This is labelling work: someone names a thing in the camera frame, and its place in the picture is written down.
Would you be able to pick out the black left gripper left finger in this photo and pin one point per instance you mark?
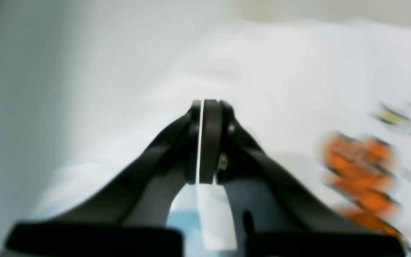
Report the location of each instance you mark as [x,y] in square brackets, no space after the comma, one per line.
[128,216]

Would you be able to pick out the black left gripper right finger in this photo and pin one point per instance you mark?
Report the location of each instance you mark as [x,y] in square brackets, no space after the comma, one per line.
[274,215]

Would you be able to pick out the white printed t-shirt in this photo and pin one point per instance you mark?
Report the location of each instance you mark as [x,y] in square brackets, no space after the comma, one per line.
[330,102]

